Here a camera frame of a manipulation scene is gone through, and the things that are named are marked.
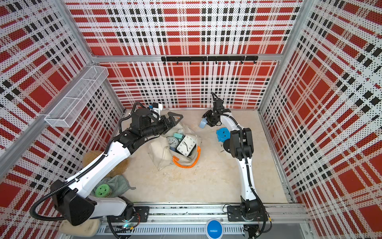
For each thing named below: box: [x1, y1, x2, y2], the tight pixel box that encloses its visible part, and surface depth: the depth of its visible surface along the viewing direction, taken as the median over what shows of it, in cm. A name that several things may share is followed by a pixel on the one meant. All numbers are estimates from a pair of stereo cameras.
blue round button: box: [205, 218, 224, 239], surface depth 69 cm
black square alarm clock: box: [176, 134, 197, 158], surface depth 95 cm
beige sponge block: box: [59, 218, 101, 238], surface depth 68 cm
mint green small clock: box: [173, 132, 185, 140], surface depth 100 cm
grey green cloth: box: [90, 174, 136, 198], surface depth 84 cm
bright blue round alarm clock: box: [215, 127, 231, 143], surface depth 103 cm
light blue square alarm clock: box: [198, 117, 208, 129], surface depth 106 cm
